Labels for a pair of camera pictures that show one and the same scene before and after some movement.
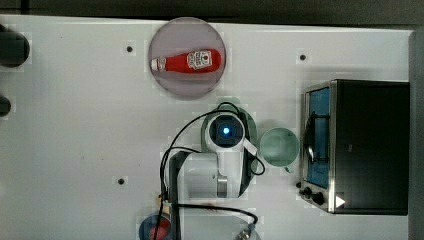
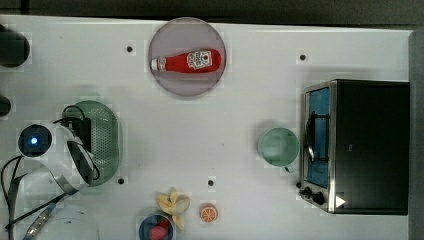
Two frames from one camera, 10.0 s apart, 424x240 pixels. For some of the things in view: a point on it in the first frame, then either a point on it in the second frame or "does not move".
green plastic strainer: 230,105 -> 104,139
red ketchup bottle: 196,62 does not move
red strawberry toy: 162,229 does not move
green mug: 279,146 does not move
